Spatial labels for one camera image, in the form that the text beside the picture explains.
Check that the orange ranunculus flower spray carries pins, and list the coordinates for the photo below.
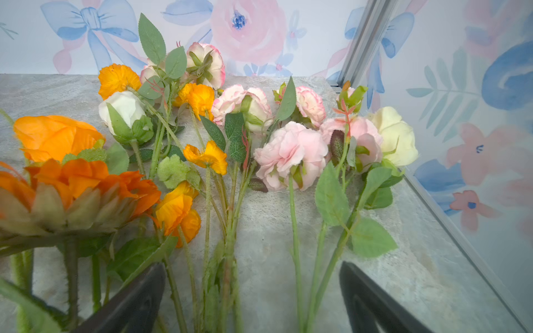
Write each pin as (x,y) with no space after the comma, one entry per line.
(46,137)

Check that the pink and cream rose spray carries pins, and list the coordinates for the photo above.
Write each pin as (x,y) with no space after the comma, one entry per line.
(351,161)

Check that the aluminium corner post right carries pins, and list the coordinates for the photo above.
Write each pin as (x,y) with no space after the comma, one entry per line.
(372,25)

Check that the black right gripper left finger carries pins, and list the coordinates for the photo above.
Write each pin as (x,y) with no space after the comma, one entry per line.
(133,309)

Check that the pink carnation flower spray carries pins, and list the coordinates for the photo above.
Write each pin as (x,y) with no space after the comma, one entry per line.
(189,77)

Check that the orange-red gerbera flower stem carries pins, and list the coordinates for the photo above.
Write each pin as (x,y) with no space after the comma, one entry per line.
(65,204)

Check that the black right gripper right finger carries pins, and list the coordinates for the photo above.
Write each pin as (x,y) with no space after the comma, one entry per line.
(370,308)

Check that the white rose flower stem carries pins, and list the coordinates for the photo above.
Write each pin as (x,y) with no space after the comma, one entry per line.
(127,121)

